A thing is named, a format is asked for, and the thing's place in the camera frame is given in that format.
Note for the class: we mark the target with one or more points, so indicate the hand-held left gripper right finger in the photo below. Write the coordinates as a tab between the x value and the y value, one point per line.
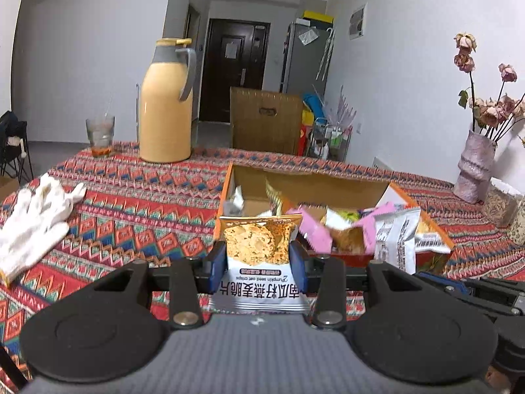
299	269

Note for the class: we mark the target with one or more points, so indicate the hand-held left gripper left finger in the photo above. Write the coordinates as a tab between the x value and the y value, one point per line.
216	269

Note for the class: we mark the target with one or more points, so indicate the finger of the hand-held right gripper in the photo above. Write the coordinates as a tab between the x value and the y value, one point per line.
459	287

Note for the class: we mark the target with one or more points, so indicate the pink snack packet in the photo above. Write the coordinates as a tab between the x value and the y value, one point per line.
369	225
313	230

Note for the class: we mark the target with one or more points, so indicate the orange white oat crisp packet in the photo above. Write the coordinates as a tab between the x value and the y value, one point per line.
258	238

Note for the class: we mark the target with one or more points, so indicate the pile of crisp packets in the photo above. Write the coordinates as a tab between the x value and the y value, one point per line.
346	240

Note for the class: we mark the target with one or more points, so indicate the yellow biscuit packet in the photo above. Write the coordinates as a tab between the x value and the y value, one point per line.
274	197

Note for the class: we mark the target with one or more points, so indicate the white backed snack packet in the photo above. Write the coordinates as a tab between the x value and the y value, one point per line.
396	238

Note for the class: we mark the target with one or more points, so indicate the red cardboard snack box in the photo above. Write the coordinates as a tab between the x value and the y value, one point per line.
320	184

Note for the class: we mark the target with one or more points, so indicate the pink ceramic vase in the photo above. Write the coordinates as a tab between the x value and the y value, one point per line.
473	168

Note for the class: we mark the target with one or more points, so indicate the yellow bag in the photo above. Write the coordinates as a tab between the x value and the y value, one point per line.
307	117

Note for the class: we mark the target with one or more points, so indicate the blue plastic item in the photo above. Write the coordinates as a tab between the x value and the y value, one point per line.
313	104

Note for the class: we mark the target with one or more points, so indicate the purple dried grass bunch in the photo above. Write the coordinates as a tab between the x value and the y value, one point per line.
342	108

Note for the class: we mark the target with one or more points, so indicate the orange thermos jug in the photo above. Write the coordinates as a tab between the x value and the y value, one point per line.
164	111

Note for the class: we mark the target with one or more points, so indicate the drinking glass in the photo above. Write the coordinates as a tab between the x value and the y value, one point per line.
99	139

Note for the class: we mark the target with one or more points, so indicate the dried pink rose bouquet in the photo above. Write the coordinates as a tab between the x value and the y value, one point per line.
490	113

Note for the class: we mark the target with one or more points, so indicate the white cloth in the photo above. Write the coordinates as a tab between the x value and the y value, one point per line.
33	221

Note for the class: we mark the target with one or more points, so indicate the dark entrance door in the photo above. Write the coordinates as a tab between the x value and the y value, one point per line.
254	82

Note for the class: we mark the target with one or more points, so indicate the grey refrigerator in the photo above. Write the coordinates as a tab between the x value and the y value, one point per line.
301	65

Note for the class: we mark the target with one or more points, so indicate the white folded umbrella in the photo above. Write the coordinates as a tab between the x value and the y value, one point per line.
326	53

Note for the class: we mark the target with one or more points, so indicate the paper notice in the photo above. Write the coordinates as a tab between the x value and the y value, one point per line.
231	50

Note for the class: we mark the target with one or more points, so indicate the clear plastic bag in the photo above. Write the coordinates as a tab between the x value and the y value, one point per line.
308	36

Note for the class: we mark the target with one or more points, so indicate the dark cloth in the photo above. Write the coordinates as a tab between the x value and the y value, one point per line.
12	129

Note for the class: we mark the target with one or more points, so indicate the yellow and black box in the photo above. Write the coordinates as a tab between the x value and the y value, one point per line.
318	15

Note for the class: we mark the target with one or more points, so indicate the black chair frame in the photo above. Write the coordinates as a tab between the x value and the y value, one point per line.
18	164

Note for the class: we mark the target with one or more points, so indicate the wall poster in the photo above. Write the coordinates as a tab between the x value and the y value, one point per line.
357	22

